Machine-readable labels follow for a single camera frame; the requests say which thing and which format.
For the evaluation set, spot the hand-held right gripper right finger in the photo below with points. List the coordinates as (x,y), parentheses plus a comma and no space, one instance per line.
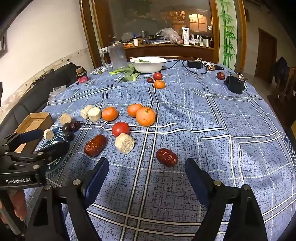
(195,182)

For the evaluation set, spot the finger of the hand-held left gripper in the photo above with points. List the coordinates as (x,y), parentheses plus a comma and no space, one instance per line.
(30,135)
(55,148)

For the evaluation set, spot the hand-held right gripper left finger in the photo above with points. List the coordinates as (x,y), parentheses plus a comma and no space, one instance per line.
(99,177)

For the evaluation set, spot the brown cardboard box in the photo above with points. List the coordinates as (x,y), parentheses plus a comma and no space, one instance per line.
(34,122)

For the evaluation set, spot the white sugarcane chunk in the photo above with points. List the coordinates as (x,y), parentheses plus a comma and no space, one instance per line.
(124,143)
(86,112)
(48,134)
(94,114)

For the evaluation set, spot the dark purple plum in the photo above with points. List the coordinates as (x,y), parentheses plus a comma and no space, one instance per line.
(66,127)
(150,80)
(69,136)

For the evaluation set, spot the round brown cake piece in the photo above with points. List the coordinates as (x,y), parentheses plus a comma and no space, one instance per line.
(64,118)

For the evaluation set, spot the large red jujube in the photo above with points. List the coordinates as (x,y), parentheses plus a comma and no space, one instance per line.
(94,145)

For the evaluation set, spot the red tomato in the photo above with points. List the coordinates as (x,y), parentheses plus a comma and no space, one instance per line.
(157,76)
(120,129)

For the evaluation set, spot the orange tangerine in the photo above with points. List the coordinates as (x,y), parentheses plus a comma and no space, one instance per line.
(145,116)
(159,84)
(109,113)
(134,110)

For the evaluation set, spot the person's left hand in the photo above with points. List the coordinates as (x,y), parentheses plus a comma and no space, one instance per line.
(19,204)

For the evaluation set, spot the black leather sofa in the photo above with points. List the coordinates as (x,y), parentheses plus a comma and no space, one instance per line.
(27,102)

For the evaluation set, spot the clear plastic bag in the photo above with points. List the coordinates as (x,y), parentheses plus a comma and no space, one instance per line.
(56,91)

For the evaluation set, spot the blue plaid tablecloth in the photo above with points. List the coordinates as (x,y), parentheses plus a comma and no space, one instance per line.
(185,115)

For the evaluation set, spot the pink jar with cork lid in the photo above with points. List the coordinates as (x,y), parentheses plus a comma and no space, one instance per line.
(82,78)

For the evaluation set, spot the green leafy vegetable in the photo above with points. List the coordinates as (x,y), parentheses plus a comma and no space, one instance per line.
(130,73)

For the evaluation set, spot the clear glass pitcher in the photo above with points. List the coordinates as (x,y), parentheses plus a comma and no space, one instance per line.
(116,55)

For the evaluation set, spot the small brown object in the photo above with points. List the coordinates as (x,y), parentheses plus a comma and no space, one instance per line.
(211,68)

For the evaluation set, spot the black power adapter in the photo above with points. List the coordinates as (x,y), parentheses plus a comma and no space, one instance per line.
(194,63)
(172,66)

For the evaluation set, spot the white enamel bowl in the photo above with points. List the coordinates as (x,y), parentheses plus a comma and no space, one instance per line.
(148,66)

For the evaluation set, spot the wooden chair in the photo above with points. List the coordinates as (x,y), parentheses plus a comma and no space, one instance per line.
(284,97)

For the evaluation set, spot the small white bottle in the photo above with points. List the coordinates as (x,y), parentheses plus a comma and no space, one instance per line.
(135,42)

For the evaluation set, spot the dark jacket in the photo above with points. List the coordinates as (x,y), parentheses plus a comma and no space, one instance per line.
(281,71)

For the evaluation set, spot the white small boxes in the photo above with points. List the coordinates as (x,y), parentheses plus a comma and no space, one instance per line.
(193,41)

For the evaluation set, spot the brown wooden door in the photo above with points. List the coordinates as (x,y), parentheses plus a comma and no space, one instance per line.
(266,53)

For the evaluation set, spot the white lotion tube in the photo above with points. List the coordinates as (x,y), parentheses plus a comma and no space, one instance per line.
(185,34)

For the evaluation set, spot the crumpled plastic bag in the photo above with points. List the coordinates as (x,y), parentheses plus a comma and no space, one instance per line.
(170,34)

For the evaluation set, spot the bamboo painted panel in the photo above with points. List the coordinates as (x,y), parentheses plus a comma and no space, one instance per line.
(227,30)

